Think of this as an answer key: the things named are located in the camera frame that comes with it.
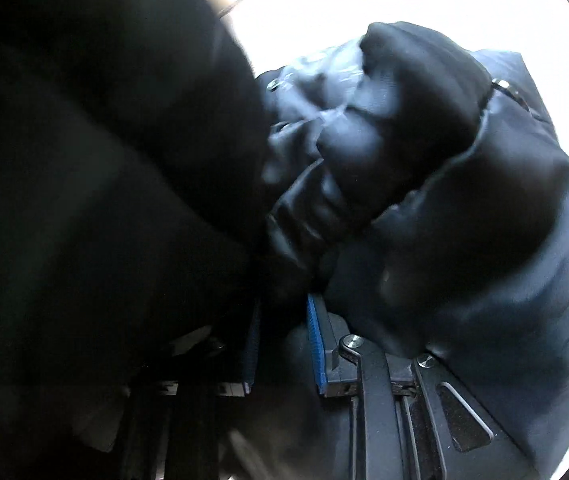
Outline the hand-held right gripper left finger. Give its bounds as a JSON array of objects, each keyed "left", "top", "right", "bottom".
[{"left": 114, "top": 299, "right": 264, "bottom": 480}]

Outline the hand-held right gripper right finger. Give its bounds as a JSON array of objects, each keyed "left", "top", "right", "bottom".
[{"left": 305, "top": 293, "right": 512, "bottom": 480}]

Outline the black padded jacket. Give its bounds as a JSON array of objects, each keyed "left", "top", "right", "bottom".
[{"left": 0, "top": 0, "right": 569, "bottom": 480}]

